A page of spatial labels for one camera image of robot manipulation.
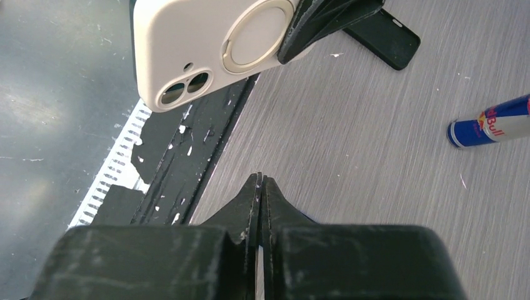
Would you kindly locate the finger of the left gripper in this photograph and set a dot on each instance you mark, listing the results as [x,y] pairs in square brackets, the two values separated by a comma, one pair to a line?
[314,20]

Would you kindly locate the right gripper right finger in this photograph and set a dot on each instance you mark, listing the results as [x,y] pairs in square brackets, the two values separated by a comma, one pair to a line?
[304,259]

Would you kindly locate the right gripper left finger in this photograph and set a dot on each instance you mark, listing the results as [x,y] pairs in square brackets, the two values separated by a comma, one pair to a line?
[216,259]

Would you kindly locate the black phone case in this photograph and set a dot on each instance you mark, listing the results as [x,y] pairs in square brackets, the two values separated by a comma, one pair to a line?
[386,37]

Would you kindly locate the phone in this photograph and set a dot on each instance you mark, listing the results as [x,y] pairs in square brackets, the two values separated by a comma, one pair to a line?
[187,49]

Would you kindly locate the Red Bull can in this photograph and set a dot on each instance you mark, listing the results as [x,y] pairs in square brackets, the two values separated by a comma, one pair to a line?
[502,122]

